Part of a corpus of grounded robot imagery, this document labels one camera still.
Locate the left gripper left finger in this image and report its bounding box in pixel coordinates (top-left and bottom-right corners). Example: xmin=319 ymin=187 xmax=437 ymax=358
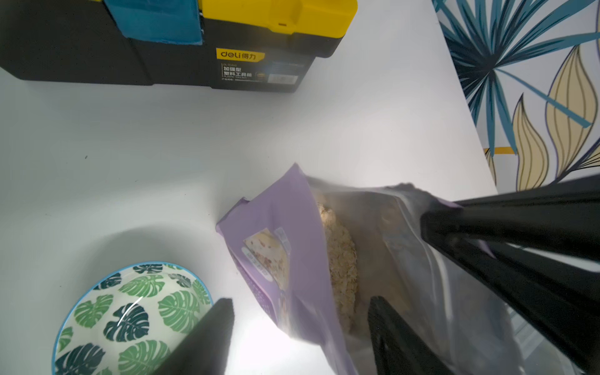
xmin=153 ymin=298 xmax=234 ymax=375

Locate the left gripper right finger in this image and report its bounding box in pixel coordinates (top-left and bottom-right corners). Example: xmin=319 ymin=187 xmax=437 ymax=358
xmin=368 ymin=296 xmax=453 ymax=375

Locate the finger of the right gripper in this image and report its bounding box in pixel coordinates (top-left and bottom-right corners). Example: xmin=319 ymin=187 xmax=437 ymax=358
xmin=423 ymin=231 xmax=599 ymax=373
xmin=420 ymin=176 xmax=599 ymax=260

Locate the purple oats bag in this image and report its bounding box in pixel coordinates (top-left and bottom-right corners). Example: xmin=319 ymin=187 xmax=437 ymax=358
xmin=215 ymin=162 xmax=582 ymax=375

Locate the green leaf pattern bowl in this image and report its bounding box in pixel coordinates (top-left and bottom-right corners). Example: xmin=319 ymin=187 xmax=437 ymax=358
xmin=52 ymin=261 xmax=213 ymax=374

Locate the yellow black plastic toolbox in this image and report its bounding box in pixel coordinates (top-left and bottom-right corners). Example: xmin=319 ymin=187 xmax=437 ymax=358
xmin=1 ymin=1 xmax=358 ymax=93

